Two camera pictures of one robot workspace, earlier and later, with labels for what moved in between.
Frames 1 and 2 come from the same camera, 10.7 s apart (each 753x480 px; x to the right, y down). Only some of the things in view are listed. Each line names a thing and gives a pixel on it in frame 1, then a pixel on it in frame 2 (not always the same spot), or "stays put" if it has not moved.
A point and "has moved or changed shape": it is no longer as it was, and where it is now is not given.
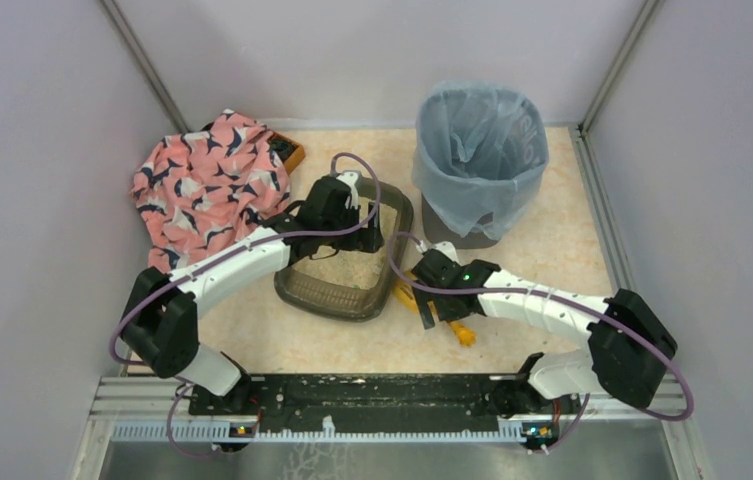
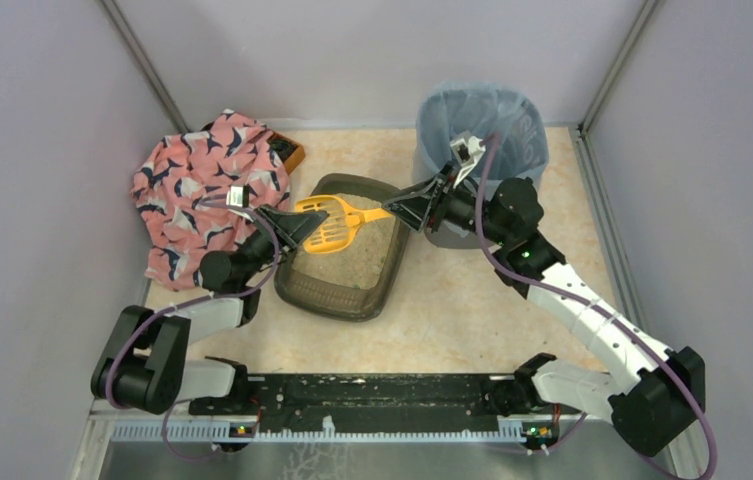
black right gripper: (446, 307) -> (435, 206)
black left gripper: (363, 238) -> (271, 230)
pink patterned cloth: (203, 189) stays put
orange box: (289, 152) stays put
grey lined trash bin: (480, 154) stays put
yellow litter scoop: (405, 290) has moved or changed shape
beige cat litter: (352, 269) stays put
